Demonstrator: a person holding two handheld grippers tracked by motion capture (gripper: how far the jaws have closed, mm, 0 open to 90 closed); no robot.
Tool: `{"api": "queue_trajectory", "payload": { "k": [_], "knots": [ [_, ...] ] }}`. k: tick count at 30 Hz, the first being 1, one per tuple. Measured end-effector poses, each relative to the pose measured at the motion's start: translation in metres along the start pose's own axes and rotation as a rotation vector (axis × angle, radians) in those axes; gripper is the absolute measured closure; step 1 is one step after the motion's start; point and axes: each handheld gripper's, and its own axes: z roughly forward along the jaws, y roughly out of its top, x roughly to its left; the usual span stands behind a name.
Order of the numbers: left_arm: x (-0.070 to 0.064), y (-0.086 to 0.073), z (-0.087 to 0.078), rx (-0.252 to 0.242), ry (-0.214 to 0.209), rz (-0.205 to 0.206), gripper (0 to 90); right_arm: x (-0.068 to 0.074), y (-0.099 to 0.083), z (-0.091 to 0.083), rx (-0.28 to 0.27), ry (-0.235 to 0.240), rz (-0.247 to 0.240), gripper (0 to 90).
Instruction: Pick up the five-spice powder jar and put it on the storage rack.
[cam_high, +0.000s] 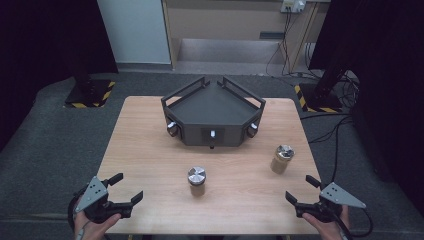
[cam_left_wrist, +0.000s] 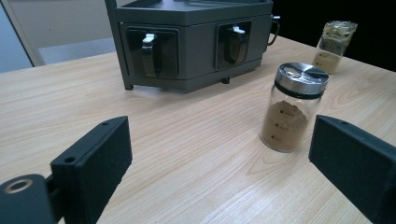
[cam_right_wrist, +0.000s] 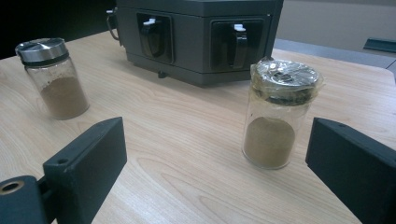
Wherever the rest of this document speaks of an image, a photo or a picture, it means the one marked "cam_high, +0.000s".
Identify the white panel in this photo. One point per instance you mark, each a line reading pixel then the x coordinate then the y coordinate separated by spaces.
pixel 135 31

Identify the black angled rack with knobs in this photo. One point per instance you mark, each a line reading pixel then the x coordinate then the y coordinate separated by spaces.
pixel 213 108

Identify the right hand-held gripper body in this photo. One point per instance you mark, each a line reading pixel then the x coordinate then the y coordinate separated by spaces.
pixel 328 203

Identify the person's right hand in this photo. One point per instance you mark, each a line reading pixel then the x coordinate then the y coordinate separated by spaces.
pixel 328 230

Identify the black curtain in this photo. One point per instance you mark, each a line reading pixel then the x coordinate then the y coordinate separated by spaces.
pixel 390 83
pixel 40 50

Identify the dark brown jar silver lid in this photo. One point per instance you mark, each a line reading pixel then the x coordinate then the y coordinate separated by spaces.
pixel 196 180

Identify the wooden cabinet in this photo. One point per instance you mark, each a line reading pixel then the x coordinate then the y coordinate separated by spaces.
pixel 226 20

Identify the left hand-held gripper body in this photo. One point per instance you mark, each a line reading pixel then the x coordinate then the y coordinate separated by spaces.
pixel 95 195

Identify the light tan jar silver lid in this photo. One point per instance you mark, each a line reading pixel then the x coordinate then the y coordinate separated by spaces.
pixel 281 159

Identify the striped black stand base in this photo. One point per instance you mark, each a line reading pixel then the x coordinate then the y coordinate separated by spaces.
pixel 316 100
pixel 90 95

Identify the person's left hand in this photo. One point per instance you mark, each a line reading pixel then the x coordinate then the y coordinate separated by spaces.
pixel 95 230

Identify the white power strip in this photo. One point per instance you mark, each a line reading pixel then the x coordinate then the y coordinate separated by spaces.
pixel 293 6

